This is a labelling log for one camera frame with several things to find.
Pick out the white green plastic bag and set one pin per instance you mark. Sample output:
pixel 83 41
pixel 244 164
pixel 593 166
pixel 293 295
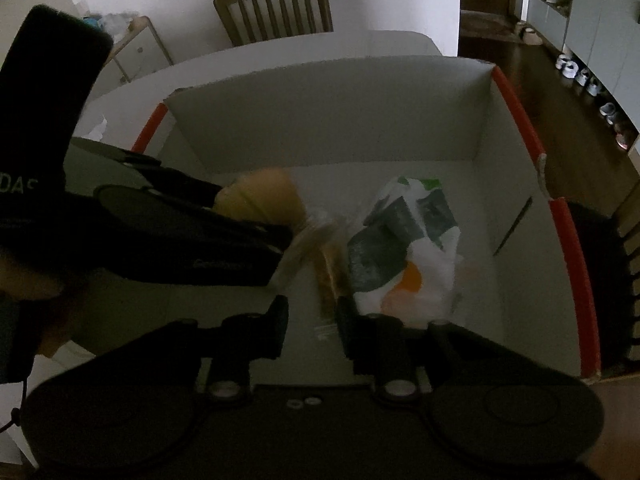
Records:
pixel 400 255

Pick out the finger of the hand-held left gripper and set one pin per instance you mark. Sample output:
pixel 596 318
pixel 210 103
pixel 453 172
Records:
pixel 265 240
pixel 190 185

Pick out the pair of beige slippers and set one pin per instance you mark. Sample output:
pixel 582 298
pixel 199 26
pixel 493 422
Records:
pixel 529 34

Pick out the light wooden sideboard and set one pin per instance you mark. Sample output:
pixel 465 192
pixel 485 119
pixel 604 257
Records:
pixel 137 47

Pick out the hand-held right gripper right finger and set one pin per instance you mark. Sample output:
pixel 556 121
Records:
pixel 346 330

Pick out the red shoe box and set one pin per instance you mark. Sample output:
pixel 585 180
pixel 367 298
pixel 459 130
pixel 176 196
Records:
pixel 350 125

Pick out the clear plastic bags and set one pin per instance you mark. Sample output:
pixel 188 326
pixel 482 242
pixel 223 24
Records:
pixel 107 20

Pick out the person's left forearm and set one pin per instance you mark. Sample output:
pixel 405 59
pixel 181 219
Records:
pixel 60 310

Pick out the wooden slat-back chair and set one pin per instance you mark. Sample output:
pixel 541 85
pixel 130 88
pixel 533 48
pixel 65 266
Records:
pixel 612 285
pixel 275 7

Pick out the brown floor rug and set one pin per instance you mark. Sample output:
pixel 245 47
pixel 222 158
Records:
pixel 487 25

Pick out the white wall cabinet unit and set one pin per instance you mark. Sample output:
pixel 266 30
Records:
pixel 595 15

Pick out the row of shoes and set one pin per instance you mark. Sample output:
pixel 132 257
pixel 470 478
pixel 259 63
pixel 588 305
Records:
pixel 595 95

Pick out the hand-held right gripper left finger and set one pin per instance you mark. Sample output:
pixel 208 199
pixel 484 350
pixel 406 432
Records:
pixel 276 327

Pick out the tan small cardboard box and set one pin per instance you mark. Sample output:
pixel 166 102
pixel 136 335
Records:
pixel 265 195

